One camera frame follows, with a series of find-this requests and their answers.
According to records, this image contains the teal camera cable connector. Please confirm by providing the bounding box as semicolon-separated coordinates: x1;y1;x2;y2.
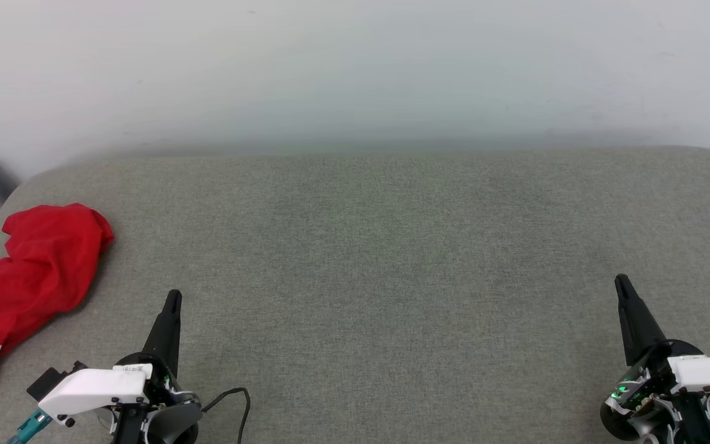
7;409;54;444

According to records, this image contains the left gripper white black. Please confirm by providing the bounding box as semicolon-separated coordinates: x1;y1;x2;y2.
38;289;200;444

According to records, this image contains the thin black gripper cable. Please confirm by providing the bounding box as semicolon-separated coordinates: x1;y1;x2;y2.
200;387;251;444

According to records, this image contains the red white-trimmed jersey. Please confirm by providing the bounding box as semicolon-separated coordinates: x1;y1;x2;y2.
0;203;115;409

